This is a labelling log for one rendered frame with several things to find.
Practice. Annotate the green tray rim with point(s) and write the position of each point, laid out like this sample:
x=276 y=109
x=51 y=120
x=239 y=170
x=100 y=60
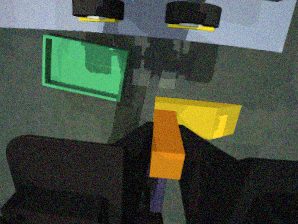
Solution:
x=46 y=68

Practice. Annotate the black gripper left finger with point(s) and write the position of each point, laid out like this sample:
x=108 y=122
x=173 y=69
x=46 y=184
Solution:
x=114 y=171

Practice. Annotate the green tray floor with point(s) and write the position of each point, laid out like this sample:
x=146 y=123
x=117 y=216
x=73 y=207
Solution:
x=86 y=67

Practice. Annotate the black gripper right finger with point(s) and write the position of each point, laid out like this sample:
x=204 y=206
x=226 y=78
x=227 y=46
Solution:
x=216 y=188

